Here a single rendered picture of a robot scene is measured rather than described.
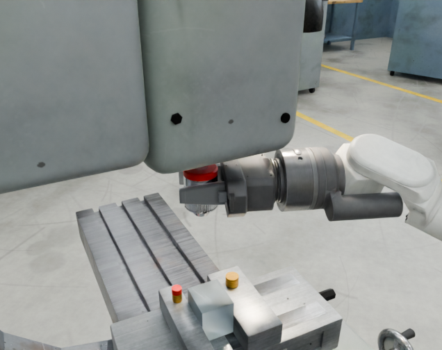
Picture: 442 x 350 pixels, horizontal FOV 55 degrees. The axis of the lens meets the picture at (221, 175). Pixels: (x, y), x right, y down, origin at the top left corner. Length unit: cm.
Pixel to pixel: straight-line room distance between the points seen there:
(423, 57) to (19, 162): 639
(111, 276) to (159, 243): 14
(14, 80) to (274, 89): 25
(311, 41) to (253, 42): 493
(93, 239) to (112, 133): 70
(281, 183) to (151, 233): 54
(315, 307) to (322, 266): 172
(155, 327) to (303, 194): 33
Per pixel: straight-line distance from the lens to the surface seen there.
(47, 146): 38
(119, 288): 91
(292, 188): 56
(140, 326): 73
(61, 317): 226
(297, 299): 77
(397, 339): 121
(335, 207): 57
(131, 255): 99
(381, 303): 233
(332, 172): 58
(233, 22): 43
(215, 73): 43
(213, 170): 56
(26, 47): 36
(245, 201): 54
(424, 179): 59
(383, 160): 59
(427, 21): 656
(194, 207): 58
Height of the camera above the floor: 152
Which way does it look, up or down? 27 degrees down
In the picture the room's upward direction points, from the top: straight up
